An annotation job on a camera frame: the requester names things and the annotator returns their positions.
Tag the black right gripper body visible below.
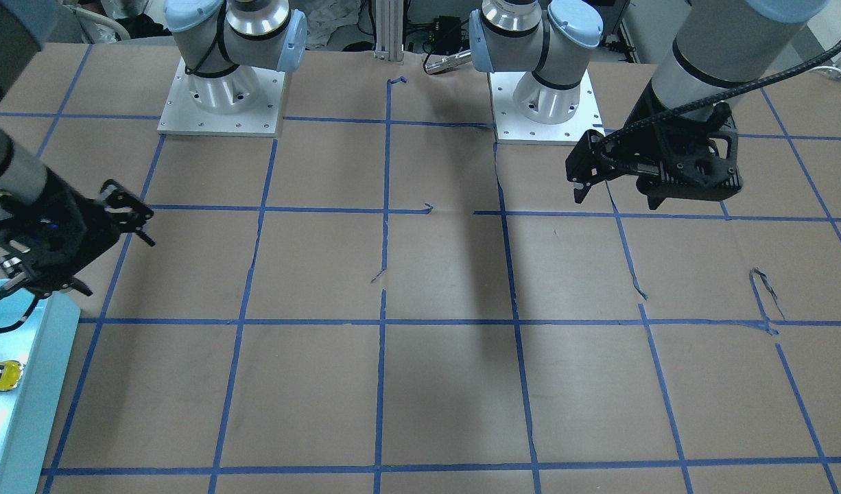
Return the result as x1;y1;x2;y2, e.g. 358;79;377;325
0;182;123;290

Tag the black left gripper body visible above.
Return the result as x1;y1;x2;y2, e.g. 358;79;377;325
622;103;744;200

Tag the yellow beetle toy car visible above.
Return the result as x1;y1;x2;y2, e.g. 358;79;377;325
0;360;25;392

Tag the turquoise plastic bin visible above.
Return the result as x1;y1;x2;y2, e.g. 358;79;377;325
0;293;81;493

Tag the brown paper table cover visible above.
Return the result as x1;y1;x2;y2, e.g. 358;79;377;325
0;52;841;493

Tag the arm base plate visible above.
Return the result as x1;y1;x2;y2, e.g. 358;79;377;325
488;71;604;145
157;60;287;138

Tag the aluminium frame post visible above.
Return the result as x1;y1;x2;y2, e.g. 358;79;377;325
370;0;405;64

